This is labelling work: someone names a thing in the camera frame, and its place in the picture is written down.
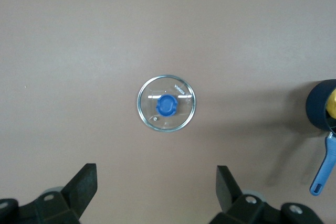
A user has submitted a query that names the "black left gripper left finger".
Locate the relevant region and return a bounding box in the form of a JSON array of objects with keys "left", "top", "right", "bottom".
[{"left": 0, "top": 163, "right": 98, "bottom": 224}]

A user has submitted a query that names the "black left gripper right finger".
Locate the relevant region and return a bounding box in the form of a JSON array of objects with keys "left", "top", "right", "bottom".
[{"left": 209, "top": 165, "right": 324, "bottom": 224}]

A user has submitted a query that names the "glass lid with blue knob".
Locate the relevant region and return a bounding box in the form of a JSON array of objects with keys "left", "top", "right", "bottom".
[{"left": 136, "top": 74, "right": 197, "bottom": 133}]

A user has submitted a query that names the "yellow potato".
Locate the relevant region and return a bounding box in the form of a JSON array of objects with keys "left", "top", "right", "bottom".
[{"left": 325, "top": 88, "right": 336, "bottom": 119}]

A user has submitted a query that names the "dark blue pot, blue handle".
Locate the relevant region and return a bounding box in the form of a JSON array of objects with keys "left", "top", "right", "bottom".
[{"left": 305, "top": 79, "right": 336, "bottom": 197}]

